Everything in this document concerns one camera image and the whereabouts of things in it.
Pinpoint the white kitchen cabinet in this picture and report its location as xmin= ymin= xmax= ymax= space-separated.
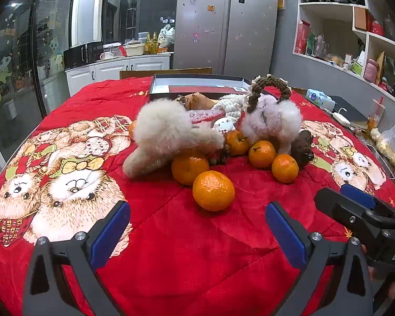
xmin=65 ymin=53 xmax=172 ymax=97

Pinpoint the drink cup with straw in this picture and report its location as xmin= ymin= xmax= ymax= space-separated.
xmin=365 ymin=98 xmax=386 ymax=139

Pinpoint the black laptop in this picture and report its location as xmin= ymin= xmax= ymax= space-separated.
xmin=329 ymin=96 xmax=370 ymax=126

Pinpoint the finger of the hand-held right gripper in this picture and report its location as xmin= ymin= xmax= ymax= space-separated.
xmin=340 ymin=183 xmax=395 ymax=222
xmin=314 ymin=187 xmax=395 ymax=245

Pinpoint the black cardboard box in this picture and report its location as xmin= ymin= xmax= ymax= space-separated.
xmin=149 ymin=74 xmax=251 ymax=102

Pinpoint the pile of mandarins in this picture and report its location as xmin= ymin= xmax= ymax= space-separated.
xmin=129 ymin=120 xmax=299 ymax=212

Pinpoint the clear plastic food bag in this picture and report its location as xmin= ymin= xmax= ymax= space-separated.
xmin=370 ymin=120 xmax=395 ymax=169

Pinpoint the brown crocheted scrunchie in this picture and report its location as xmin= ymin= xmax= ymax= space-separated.
xmin=244 ymin=75 xmax=292 ymax=115

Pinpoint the dark brown fluffy scrunchie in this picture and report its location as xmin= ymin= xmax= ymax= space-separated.
xmin=290 ymin=130 xmax=315 ymax=169

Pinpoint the dark bead bracelet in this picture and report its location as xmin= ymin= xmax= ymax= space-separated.
xmin=208 ymin=143 xmax=231 ymax=167

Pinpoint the white wall shelf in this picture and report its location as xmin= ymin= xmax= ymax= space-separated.
xmin=292 ymin=0 xmax=395 ymax=106

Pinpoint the beige fluffy plush toy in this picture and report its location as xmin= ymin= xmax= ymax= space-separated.
xmin=122 ymin=100 xmax=225 ymax=179

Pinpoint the white trash bin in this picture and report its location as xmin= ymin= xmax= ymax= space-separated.
xmin=2 ymin=100 xmax=19 ymax=120

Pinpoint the pink container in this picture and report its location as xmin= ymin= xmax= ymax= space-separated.
xmin=364 ymin=58 xmax=378 ymax=83

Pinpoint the white cartoon hair clip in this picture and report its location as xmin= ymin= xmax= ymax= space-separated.
xmin=213 ymin=117 xmax=236 ymax=133

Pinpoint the white power adapter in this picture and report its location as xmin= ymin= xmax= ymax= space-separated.
xmin=331 ymin=107 xmax=351 ymax=127

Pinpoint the white plastic bag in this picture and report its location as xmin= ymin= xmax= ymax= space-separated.
xmin=157 ymin=24 xmax=176 ymax=49

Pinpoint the green bottle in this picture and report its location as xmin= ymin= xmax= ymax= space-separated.
xmin=306 ymin=33 xmax=317 ymax=57

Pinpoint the pink fluffy plush toy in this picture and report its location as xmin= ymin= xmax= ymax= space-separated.
xmin=240 ymin=94 xmax=303 ymax=155

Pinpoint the red gift box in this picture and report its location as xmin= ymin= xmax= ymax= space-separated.
xmin=295 ymin=20 xmax=312 ymax=55

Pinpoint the red printed blanket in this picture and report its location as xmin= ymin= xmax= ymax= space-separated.
xmin=0 ymin=76 xmax=395 ymax=316

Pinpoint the wet wipes pack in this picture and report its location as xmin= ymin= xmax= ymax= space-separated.
xmin=305 ymin=88 xmax=337 ymax=109

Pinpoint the glass sliding door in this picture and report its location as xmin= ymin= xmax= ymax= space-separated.
xmin=0 ymin=0 xmax=77 ymax=160

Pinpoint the black microwave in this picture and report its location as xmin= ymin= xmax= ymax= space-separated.
xmin=63 ymin=42 xmax=105 ymax=71

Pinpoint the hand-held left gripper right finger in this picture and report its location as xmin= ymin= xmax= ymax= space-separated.
xmin=265 ymin=201 xmax=374 ymax=316

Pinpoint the silver refrigerator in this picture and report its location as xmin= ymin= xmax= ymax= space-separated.
xmin=173 ymin=0 xmax=279 ymax=77

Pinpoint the brown box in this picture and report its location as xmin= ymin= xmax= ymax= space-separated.
xmin=353 ymin=6 xmax=369 ymax=31

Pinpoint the brown paper packet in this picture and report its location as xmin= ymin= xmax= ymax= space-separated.
xmin=184 ymin=92 xmax=217 ymax=110

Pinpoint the beige plastic basin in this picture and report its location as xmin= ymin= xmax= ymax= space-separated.
xmin=125 ymin=44 xmax=145 ymax=57

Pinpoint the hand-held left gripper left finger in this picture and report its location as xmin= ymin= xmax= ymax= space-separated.
xmin=22 ymin=200 xmax=132 ymax=316

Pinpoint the cream fluffy headband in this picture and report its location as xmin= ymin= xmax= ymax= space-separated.
xmin=214 ymin=94 xmax=251 ymax=116

